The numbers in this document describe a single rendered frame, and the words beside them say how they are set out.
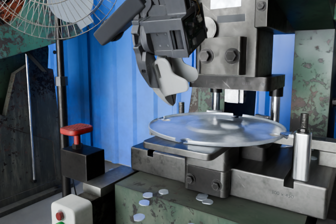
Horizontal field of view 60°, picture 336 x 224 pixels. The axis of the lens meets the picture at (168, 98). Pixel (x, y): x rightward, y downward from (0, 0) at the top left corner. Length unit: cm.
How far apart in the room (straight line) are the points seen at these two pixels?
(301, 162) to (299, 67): 36
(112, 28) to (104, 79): 216
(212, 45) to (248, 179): 29
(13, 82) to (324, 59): 169
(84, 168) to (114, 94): 181
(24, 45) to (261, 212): 153
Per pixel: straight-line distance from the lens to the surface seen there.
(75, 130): 74
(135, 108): 239
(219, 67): 64
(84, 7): 129
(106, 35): 46
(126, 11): 42
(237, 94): 73
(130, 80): 236
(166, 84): 44
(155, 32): 39
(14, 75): 202
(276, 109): 79
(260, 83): 66
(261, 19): 61
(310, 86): 88
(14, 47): 179
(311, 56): 88
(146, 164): 75
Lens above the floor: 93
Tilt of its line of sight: 8 degrees down
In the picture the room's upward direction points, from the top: straight up
